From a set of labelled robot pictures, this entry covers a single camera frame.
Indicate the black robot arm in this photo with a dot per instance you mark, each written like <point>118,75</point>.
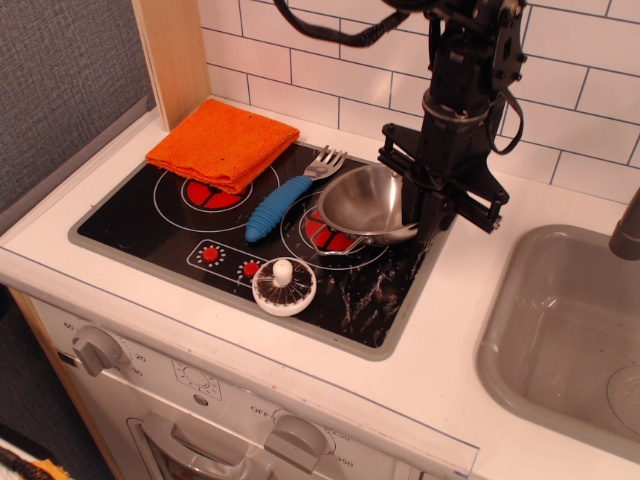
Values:
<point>475,54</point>

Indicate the grey oven temperature knob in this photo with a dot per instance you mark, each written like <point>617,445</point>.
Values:
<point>297,442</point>

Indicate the orange and black cloth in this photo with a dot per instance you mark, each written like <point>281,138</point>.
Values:
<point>32,470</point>

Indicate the grey oven door handle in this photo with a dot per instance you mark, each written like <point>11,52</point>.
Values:
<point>176,460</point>

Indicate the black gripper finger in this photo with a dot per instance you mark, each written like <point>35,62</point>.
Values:
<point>437,213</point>
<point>412,196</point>

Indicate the red stove knob right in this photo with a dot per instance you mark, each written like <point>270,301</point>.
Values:
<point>250,269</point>

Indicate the wooden side post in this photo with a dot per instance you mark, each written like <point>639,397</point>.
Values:
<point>172,41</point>

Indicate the red stove knob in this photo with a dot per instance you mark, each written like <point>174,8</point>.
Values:
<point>210,254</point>
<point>250,269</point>

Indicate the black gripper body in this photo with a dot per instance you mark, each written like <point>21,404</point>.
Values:
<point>450,152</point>

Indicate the black toy stovetop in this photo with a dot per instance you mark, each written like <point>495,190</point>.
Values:
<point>159,223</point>

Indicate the fork with blue handle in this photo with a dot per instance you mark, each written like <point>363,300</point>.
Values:
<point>272,209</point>

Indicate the orange folded towel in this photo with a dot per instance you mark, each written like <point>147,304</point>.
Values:
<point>223,146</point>

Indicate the grey faucet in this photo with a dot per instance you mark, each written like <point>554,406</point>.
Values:
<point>625,241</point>

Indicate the grey sink basin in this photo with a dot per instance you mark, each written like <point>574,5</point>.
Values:
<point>561,345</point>

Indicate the white round dish brush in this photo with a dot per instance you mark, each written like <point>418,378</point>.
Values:
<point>284,286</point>

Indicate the stainless steel bowl with handles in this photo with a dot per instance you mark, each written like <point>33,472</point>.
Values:
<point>365,205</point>

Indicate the red stove knob left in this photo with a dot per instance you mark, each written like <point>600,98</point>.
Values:
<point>210,254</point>

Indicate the grey timer knob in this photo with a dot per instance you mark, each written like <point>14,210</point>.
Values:
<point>96,350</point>

